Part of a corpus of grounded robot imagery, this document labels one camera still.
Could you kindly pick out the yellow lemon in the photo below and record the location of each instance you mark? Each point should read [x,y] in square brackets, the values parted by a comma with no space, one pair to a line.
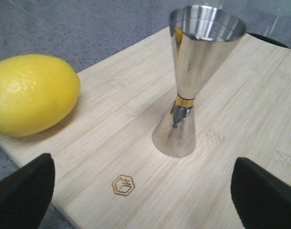
[36,92]

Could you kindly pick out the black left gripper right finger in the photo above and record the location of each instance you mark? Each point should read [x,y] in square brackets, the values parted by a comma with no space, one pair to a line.
[261,200]

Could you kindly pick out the steel jigger with gold band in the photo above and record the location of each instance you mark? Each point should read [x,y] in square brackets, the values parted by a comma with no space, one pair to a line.
[202,37]

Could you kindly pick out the bamboo cutting board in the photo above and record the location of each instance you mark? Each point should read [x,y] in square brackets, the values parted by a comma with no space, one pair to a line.
[109,175]

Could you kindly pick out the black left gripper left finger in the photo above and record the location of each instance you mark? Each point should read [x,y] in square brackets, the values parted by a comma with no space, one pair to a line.
[26,194]

